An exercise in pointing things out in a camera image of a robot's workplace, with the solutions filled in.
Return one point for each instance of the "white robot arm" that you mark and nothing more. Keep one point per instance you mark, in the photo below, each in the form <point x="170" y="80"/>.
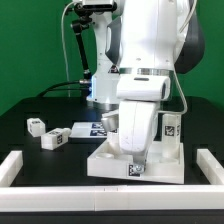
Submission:
<point x="142" y="46"/>

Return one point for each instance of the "white marker base plate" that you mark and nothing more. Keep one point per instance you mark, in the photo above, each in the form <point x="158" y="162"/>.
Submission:
<point x="88" y="130"/>

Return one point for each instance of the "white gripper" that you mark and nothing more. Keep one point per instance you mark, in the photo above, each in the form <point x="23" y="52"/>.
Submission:
<point x="137" y="117"/>

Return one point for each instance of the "white square tabletop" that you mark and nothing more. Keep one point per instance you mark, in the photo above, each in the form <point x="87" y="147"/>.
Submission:
<point x="107" y="161"/>

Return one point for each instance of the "white U-shaped obstacle fence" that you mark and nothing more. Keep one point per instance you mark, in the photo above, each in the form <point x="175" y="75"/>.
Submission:
<point x="105" y="198"/>

